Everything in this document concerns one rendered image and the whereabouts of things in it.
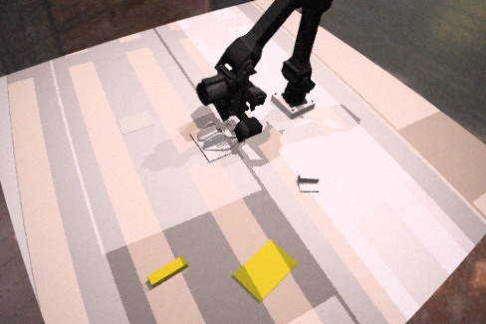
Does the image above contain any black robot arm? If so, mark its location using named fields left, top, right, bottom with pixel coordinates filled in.
left=196, top=0, right=333, bottom=112

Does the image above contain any yellow flat plate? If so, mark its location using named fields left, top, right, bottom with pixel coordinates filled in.
left=232, top=239, right=298, bottom=302

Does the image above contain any yellow rectangular bar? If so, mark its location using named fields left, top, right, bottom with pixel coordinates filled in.
left=147, top=256, right=188, bottom=288

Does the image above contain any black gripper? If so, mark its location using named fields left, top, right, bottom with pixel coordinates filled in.
left=213, top=92, right=263, bottom=143

